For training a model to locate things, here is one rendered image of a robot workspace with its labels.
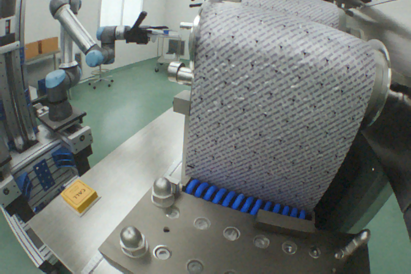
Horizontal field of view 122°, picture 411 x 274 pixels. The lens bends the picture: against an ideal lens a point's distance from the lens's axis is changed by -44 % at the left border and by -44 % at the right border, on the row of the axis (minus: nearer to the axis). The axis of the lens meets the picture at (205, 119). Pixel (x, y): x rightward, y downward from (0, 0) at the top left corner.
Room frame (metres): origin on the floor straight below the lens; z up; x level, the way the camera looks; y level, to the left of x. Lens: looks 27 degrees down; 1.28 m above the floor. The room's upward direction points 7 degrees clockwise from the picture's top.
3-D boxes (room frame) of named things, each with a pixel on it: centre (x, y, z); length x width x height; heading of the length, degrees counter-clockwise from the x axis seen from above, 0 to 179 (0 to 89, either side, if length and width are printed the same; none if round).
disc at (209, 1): (0.32, 0.01, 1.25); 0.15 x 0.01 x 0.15; 163
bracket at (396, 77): (0.23, -0.28, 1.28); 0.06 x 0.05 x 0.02; 73
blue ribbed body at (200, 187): (0.20, -0.09, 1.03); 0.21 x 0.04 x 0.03; 73
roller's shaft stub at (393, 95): (0.23, -0.28, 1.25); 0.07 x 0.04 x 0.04; 73
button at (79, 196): (0.23, 0.27, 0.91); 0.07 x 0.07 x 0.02; 73
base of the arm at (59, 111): (0.73, 0.77, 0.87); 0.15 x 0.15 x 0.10
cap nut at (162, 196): (0.20, 0.05, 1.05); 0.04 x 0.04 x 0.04
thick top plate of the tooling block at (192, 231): (0.10, -0.10, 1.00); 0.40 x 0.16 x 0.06; 73
